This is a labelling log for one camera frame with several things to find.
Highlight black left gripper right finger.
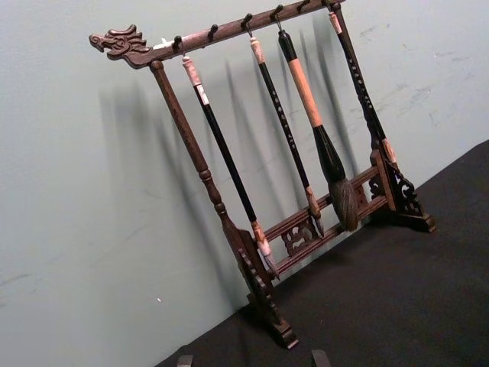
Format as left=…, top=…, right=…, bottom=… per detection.
left=310, top=349, right=332, bottom=367

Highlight carved dark wooden brush rack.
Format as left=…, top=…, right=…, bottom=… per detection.
left=89, top=0, right=437, bottom=349

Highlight large brush tan handle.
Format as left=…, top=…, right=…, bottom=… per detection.
left=276, top=18, right=360, bottom=233

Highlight thin black calligraphy brush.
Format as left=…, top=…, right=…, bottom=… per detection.
left=328, top=10, right=399, bottom=164

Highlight thin black brush pale bristles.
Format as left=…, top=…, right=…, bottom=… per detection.
left=180, top=54, right=280, bottom=279

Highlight thin black brush dark bristles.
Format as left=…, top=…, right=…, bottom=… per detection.
left=249, top=35, right=325, bottom=237

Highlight black table cloth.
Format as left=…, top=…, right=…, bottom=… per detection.
left=154, top=139, right=489, bottom=367

